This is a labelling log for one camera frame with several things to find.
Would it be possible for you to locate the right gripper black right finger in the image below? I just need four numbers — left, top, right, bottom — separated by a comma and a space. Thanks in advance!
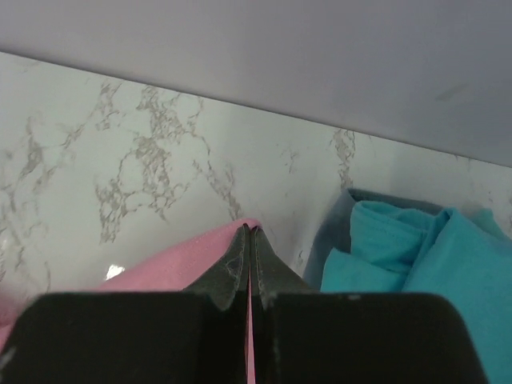
250, 227, 318, 311

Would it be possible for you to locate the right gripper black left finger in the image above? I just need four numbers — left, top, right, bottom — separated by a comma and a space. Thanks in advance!
182, 224, 250, 312

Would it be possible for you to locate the folded grey blue t shirt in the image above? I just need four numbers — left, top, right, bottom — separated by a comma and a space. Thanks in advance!
303, 188, 442, 290

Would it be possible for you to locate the folded turquoise t shirt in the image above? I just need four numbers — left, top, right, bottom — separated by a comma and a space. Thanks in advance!
321, 201, 511, 383

